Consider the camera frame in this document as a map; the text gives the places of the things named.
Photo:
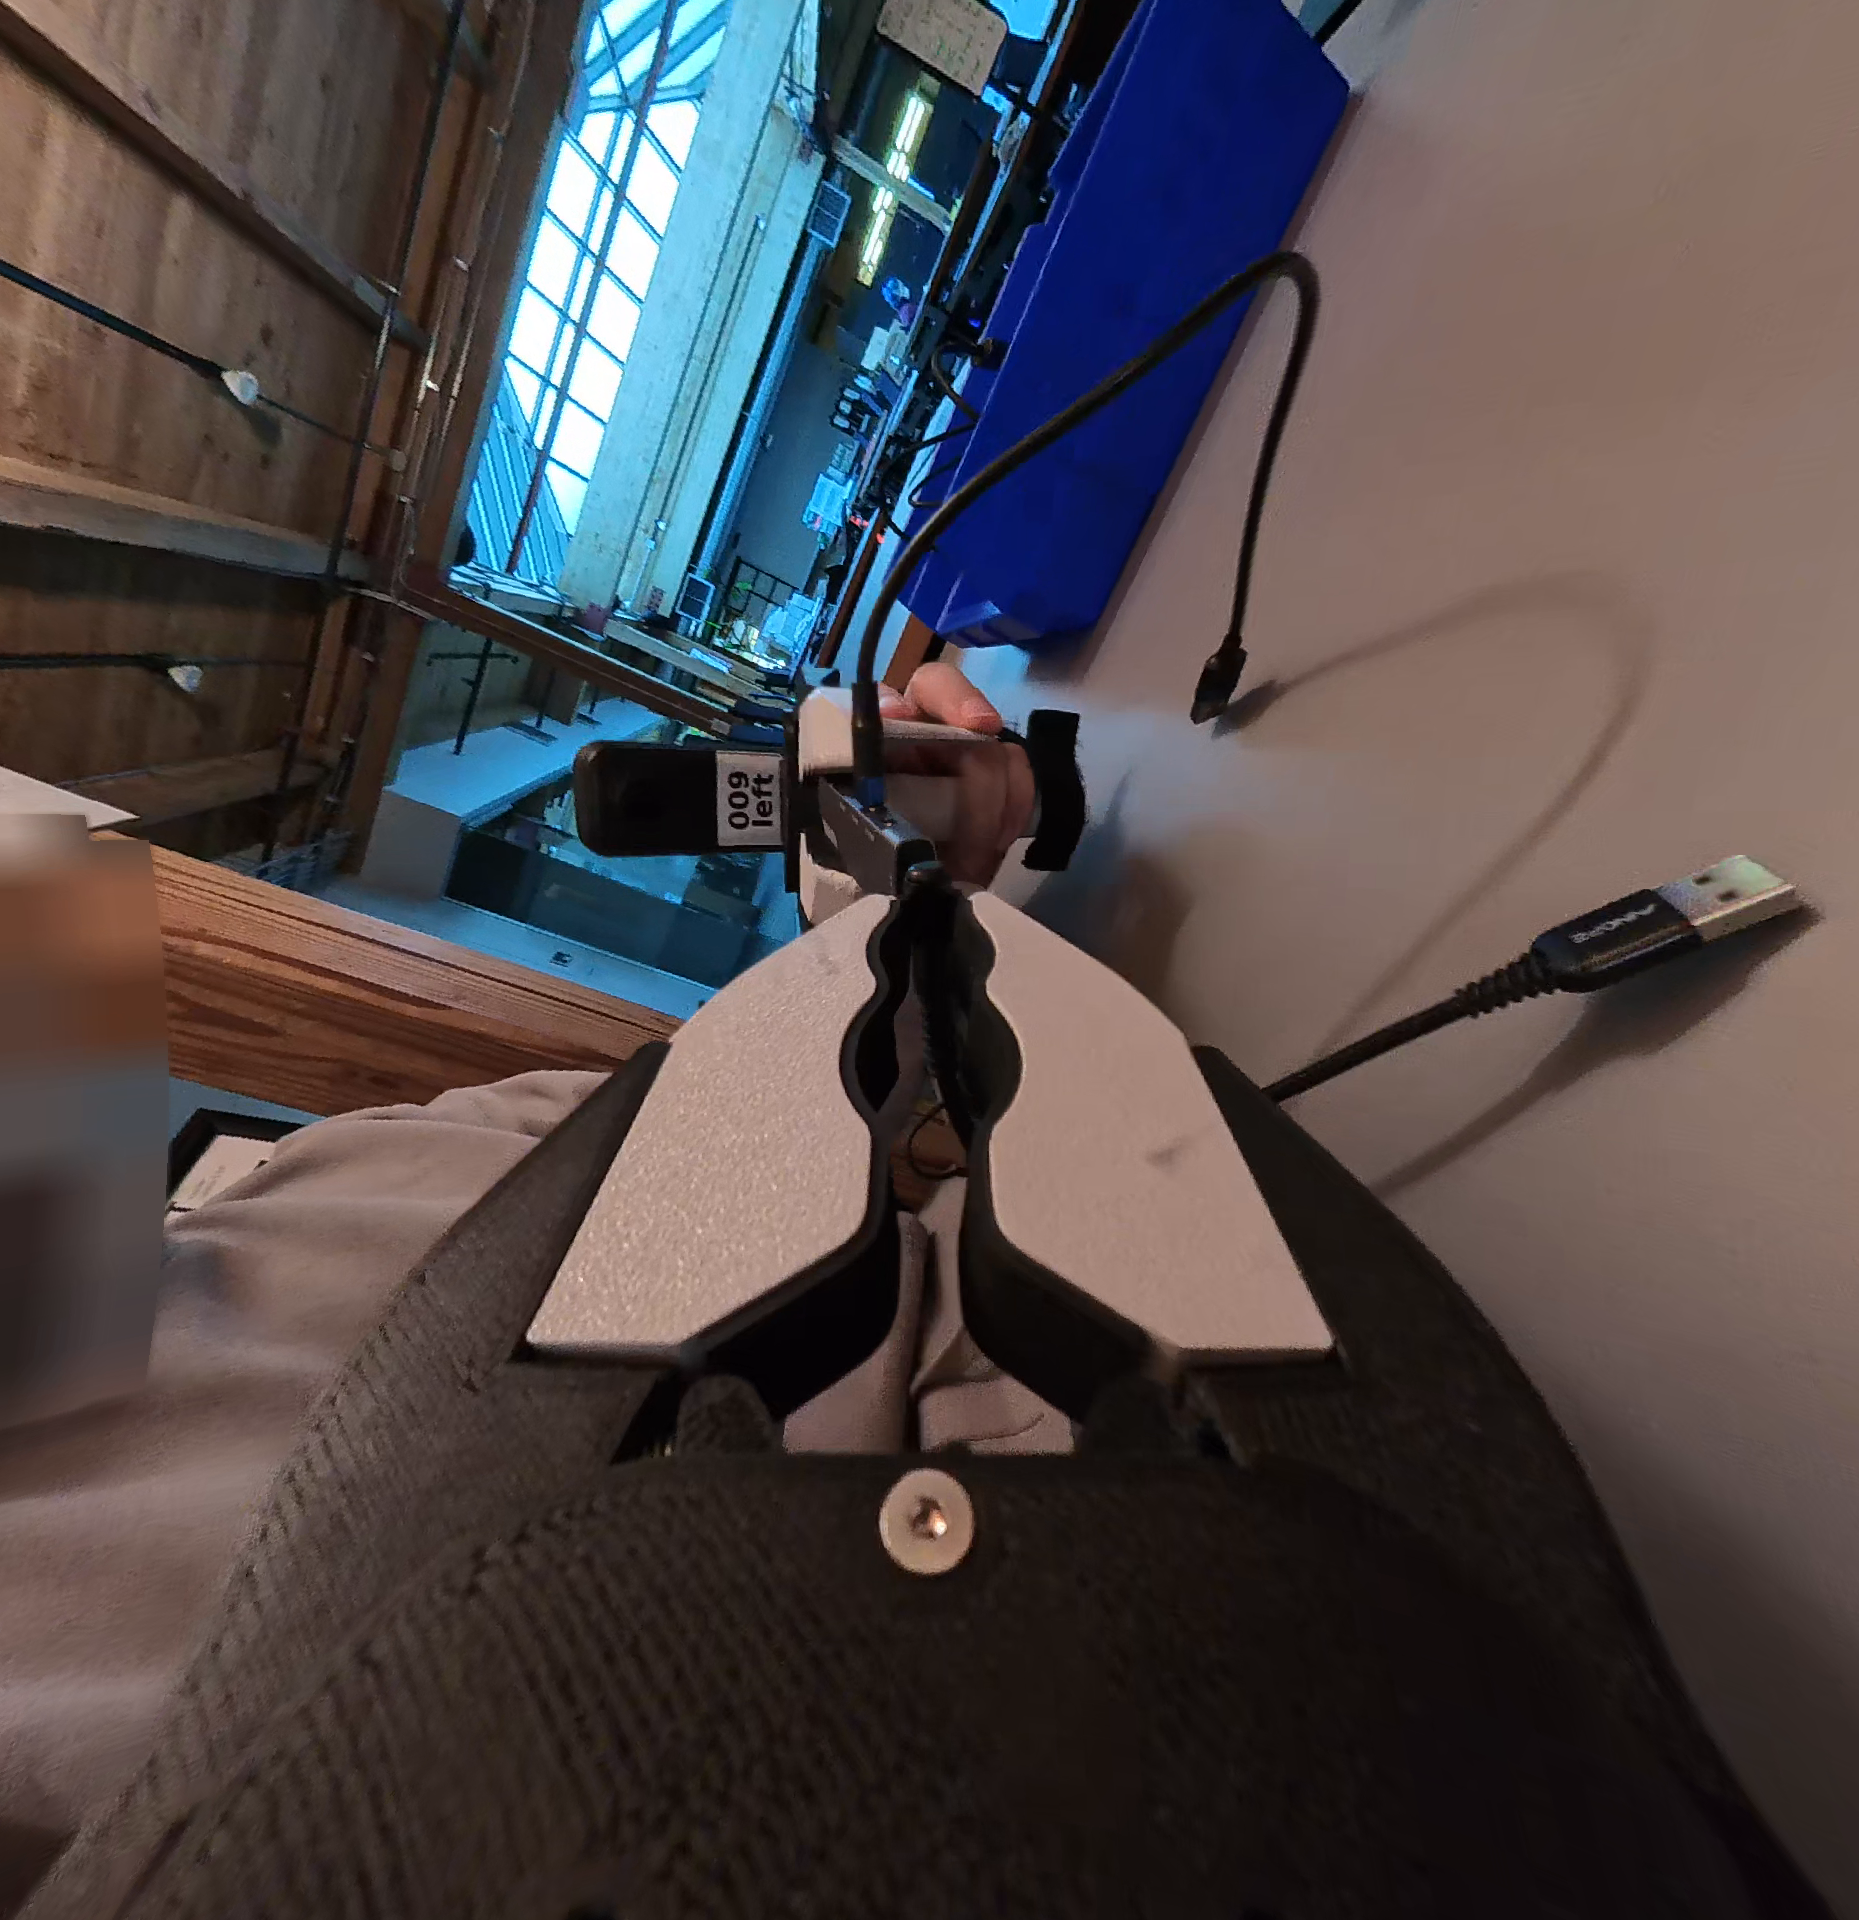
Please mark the person's grey hoodie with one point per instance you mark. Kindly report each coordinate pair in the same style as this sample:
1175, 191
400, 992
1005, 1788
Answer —
270, 1351

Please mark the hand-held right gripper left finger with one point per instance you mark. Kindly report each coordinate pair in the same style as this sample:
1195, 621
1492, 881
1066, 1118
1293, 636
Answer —
719, 1170

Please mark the white printed paper sheet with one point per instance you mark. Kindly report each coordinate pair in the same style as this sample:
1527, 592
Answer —
29, 794

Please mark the grey USB hub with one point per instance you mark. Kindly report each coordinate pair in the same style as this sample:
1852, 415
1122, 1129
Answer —
876, 837

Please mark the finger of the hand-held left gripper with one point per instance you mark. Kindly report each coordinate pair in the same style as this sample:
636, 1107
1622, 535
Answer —
831, 896
831, 735

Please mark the black framed board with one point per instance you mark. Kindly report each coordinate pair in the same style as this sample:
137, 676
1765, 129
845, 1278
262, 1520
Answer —
217, 1161

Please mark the blue plastic bin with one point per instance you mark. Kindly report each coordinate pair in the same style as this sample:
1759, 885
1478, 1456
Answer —
1137, 299

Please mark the person's left hand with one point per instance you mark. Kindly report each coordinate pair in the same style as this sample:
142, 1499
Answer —
988, 801

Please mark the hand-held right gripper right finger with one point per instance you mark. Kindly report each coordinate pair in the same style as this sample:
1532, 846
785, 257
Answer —
1137, 1185

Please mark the wooden railing beam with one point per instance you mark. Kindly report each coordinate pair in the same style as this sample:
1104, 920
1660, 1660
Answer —
419, 974

